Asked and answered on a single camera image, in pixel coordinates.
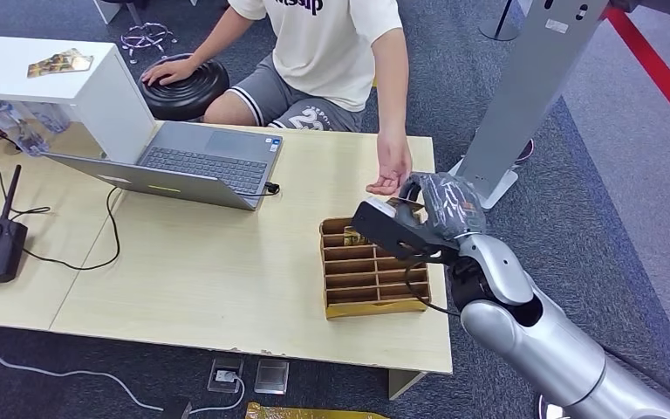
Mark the gold foil sheet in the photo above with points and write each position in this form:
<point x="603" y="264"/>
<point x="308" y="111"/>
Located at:
<point x="306" y="413"/>

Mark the black round stool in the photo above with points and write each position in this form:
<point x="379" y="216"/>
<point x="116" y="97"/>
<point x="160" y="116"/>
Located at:
<point x="187" y="95"/>

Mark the person's left forearm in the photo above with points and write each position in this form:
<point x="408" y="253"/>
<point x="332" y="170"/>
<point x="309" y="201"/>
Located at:
<point x="391" y="87"/>

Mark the person's right hand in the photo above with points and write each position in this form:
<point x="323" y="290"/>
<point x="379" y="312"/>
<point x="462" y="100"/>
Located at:
<point x="167" y="72"/>

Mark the grey open laptop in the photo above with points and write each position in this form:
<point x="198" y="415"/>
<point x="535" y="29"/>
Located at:
<point x="208" y="156"/>

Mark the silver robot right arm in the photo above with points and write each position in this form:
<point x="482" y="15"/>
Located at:
<point x="543" y="347"/>

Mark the gold patterned card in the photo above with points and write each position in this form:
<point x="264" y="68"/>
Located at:
<point x="407" y="203"/>
<point x="355" y="237"/>

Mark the grey kiosk pillar with base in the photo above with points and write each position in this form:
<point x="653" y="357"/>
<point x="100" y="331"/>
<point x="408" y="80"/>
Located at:
<point x="531" y="75"/>

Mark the pale table leg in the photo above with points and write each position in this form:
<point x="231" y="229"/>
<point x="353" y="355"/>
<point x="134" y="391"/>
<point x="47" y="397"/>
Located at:
<point x="401" y="384"/>

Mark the black power adapter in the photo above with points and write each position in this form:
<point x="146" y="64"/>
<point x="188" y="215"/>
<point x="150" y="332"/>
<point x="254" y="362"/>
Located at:
<point x="176" y="409"/>

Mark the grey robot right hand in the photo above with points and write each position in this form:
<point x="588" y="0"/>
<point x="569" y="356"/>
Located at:
<point x="450" y="205"/>

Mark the chrome chair star base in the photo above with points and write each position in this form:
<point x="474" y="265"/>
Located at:
<point x="145" y="37"/>

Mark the person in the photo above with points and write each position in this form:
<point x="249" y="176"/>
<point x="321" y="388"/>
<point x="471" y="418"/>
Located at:
<point x="323" y="58"/>

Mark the clear plastic bottle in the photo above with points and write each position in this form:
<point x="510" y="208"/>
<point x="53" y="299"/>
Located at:
<point x="20" y="130"/>
<point x="52" y="117"/>

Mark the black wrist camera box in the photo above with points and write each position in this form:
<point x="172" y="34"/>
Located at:
<point x="387" y="228"/>

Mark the wooden card organizer box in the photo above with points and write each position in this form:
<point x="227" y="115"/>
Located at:
<point x="358" y="289"/>

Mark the person's right forearm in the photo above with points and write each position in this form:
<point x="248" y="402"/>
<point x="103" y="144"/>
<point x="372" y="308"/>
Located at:
<point x="216" y="40"/>

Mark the silver floor socket lid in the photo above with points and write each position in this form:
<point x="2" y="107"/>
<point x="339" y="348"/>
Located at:
<point x="272" y="376"/>

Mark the red barrier strip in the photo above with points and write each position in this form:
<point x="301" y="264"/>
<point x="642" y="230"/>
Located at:
<point x="658" y="72"/>

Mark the person's left hand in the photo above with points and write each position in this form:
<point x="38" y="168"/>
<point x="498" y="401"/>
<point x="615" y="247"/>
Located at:
<point x="394" y="162"/>

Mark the open floor socket box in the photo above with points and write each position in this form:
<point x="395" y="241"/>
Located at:
<point x="225" y="375"/>

